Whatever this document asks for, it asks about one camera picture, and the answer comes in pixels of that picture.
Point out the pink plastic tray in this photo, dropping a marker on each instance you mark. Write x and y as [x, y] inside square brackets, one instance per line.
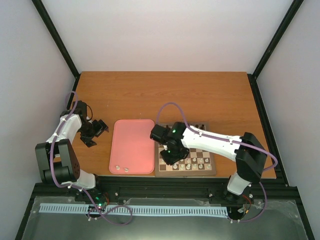
[132, 147]

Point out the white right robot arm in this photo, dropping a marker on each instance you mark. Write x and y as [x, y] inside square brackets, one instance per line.
[246, 151]

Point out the wooden chessboard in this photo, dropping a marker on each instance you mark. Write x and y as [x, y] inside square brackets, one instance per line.
[200, 172]

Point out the light blue cable duct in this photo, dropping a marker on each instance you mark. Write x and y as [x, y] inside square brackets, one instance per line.
[137, 210]

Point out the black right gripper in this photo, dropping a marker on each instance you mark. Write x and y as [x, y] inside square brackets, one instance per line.
[169, 160]

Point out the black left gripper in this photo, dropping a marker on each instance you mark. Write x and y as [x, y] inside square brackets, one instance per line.
[87, 140]

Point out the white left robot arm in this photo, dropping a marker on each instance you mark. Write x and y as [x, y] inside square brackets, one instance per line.
[56, 158]

